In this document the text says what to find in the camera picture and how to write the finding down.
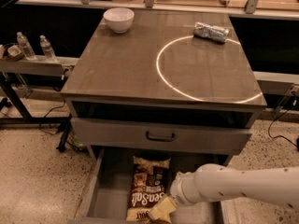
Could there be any right clear water bottle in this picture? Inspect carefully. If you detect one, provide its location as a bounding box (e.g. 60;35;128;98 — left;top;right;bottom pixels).
40;35;57;62

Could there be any black floor cable right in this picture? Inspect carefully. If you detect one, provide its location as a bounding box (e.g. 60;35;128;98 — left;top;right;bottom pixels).
267;107;299;151

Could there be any brown sea salt chip bag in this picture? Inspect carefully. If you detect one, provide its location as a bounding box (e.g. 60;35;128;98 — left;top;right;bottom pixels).
126;156;170;222

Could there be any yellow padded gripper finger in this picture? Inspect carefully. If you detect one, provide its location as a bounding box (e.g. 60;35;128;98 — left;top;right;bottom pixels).
149;196;177;224

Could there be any clear water bottle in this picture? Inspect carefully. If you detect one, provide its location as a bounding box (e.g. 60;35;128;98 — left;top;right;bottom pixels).
40;35;57;62
17;32;36;60

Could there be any open middle drawer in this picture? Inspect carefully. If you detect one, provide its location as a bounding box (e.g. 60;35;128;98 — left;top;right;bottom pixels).
69;147;224;224

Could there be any white ceramic bowl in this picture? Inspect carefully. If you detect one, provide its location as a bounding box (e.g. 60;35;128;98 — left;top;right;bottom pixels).
104;7;135;34

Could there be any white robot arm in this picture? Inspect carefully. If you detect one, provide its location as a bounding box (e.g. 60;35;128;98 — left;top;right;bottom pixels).
149;163;299;224

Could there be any closed top drawer with handle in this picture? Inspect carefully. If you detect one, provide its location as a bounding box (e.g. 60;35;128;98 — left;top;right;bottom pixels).
71;118;251;155

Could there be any black floor cable left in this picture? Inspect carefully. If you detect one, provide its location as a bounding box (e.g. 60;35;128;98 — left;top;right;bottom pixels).
37;99;70;137

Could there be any small bowl on side shelf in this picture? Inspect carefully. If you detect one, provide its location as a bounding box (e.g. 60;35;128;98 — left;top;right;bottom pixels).
2;43;23;62

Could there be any grey metal drawer cabinet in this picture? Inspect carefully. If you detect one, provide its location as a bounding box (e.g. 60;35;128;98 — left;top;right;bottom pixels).
60;8;267;170

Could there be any grey side shelf bench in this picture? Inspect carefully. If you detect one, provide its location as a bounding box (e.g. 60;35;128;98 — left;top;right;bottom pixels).
0;56;78;125

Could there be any left clear water bottle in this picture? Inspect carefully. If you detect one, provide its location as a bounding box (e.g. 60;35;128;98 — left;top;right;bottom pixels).
17;32;36;60

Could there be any silver foil snack bag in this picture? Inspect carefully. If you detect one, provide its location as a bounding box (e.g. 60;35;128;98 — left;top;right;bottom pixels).
193;22;230;43

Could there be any black floor cable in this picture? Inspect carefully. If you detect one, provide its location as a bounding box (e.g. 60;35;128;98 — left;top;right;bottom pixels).
267;107;299;151
37;99;70;137

